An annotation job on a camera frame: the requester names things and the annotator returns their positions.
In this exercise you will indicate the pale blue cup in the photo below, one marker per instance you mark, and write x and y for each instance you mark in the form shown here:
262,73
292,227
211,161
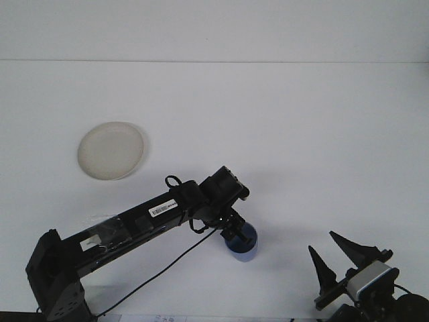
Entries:
246,253

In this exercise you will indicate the pale round plate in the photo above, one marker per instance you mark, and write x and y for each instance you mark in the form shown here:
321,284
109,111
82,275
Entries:
110,151

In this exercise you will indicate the white barcode label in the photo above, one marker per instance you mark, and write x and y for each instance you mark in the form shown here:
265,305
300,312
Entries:
163,208

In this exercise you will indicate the white plain sticker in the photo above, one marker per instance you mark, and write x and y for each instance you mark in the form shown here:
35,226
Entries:
88,244

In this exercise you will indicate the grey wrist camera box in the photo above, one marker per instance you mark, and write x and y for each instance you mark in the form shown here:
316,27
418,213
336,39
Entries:
244,192
368,278

